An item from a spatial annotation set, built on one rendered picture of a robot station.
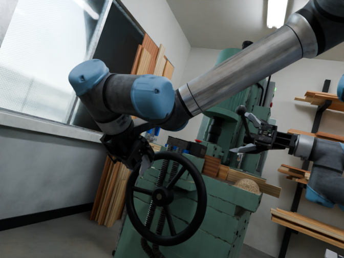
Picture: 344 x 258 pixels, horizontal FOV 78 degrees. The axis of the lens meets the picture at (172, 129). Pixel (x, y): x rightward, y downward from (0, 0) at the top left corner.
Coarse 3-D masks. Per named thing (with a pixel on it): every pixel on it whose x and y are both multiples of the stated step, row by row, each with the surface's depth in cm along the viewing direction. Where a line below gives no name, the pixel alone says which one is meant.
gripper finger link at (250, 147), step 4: (248, 144) 76; (252, 144) 76; (232, 148) 78; (236, 148) 77; (240, 148) 73; (244, 148) 74; (248, 148) 75; (252, 148) 75; (236, 152) 77; (240, 152) 77; (244, 152) 76
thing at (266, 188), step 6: (228, 174) 93; (234, 174) 92; (228, 180) 92; (234, 180) 91; (258, 180) 89; (264, 186) 86; (270, 186) 85; (276, 186) 85; (264, 192) 86; (270, 192) 85; (276, 192) 84
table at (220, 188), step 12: (168, 180) 77; (180, 180) 75; (192, 180) 81; (204, 180) 81; (216, 180) 79; (216, 192) 78; (228, 192) 77; (240, 192) 75; (252, 192) 74; (240, 204) 74; (252, 204) 73
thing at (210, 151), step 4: (204, 144) 96; (208, 144) 95; (212, 144) 94; (208, 148) 95; (212, 148) 94; (216, 148) 95; (220, 148) 103; (208, 152) 94; (212, 152) 94; (216, 152) 98; (212, 156) 94; (216, 156) 100
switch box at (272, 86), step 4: (264, 84) 121; (272, 84) 119; (264, 88) 121; (268, 88) 120; (272, 88) 119; (264, 92) 120; (268, 92) 119; (272, 92) 119; (260, 96) 121; (268, 96) 119; (268, 100) 119; (268, 104) 118
